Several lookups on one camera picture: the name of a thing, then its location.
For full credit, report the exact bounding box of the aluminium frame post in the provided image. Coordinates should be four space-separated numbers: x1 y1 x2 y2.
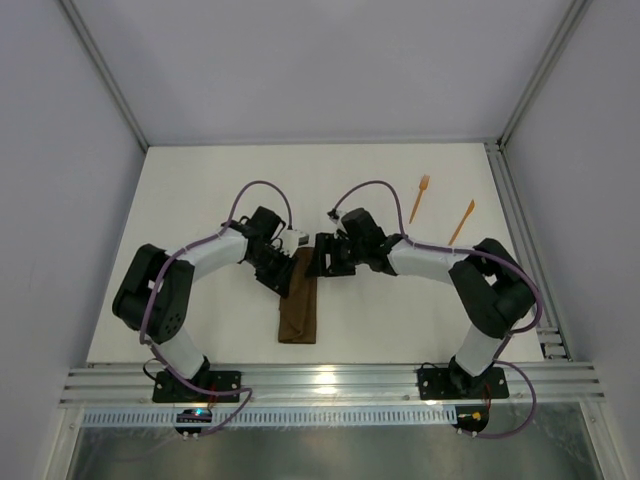
56 0 150 153
496 0 592 149

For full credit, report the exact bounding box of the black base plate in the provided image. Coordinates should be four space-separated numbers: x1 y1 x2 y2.
416 362 510 400
152 370 242 404

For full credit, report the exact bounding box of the aluminium rail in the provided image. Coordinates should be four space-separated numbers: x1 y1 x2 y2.
60 362 605 406
484 141 573 362

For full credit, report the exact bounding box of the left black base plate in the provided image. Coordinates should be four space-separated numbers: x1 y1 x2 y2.
152 370 242 404

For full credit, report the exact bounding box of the controller board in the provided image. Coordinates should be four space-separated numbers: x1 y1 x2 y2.
453 410 490 438
174 407 213 440

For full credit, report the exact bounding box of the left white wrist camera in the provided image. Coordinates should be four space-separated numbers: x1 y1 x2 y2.
281 229 309 256

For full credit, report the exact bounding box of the right aluminium frame post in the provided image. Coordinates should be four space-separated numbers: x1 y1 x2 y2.
496 0 592 149

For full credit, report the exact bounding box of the slotted cable duct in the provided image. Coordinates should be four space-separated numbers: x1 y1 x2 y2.
81 404 457 428

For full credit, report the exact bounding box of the orange plastic knife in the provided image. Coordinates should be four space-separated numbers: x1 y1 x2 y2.
448 199 476 246

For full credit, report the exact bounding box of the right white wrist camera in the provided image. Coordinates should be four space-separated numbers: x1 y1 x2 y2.
327 209 347 234

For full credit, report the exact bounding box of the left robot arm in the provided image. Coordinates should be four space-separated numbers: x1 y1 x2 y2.
112 207 309 394

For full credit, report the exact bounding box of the brown cloth napkin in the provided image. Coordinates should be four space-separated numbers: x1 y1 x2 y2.
277 247 317 345

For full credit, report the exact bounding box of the left controller board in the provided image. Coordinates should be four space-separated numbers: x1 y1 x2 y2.
174 407 213 440

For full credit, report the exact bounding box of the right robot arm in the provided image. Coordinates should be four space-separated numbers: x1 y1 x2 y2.
305 208 542 397

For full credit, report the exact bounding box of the orange plastic fork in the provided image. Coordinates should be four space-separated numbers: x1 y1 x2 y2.
409 174 430 224

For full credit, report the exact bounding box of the right side aluminium rail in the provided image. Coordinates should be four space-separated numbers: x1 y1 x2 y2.
484 141 573 362

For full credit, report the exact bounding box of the front aluminium rail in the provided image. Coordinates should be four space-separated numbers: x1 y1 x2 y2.
60 362 605 406

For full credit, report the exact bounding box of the left aluminium frame post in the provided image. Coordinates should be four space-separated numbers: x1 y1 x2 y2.
56 0 150 153

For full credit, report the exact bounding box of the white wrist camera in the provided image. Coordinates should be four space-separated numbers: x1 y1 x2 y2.
281 229 309 256
327 209 347 234

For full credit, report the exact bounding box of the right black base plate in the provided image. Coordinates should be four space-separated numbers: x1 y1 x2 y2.
416 362 510 400

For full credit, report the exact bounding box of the right controller board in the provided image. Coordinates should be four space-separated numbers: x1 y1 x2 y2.
453 410 490 438

